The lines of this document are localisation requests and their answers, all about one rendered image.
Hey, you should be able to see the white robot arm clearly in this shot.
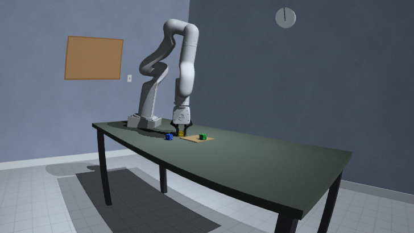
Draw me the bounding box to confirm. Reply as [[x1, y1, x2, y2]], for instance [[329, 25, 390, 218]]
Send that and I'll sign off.
[[134, 19, 199, 120]]

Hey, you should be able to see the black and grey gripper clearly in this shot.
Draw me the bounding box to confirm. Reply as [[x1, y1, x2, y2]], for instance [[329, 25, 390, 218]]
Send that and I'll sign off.
[[170, 106, 193, 136]]

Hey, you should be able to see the tan flat mat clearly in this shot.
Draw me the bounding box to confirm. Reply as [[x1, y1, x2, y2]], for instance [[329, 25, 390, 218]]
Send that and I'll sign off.
[[180, 135, 214, 143]]

